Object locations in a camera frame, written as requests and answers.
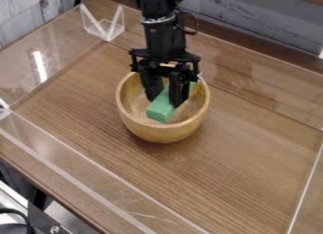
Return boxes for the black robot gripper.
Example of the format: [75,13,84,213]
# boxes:
[128,18,200,108]

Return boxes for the green rectangular block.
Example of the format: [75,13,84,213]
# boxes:
[145,82,196,125]

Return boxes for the brown wooden bowl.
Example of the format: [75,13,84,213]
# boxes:
[116,72,211,143]

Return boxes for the black cable bottom left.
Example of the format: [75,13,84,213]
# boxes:
[0,208,35,234]

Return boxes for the black metal table bracket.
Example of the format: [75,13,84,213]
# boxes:
[28,202,73,234]

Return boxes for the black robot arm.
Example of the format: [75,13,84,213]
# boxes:
[128,0,200,108]

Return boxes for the clear acrylic corner bracket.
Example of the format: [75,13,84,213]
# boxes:
[80,5,125,42]

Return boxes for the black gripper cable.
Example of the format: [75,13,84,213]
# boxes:
[173,10,199,36]

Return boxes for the clear acrylic tray wall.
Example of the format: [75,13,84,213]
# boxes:
[0,106,203,234]

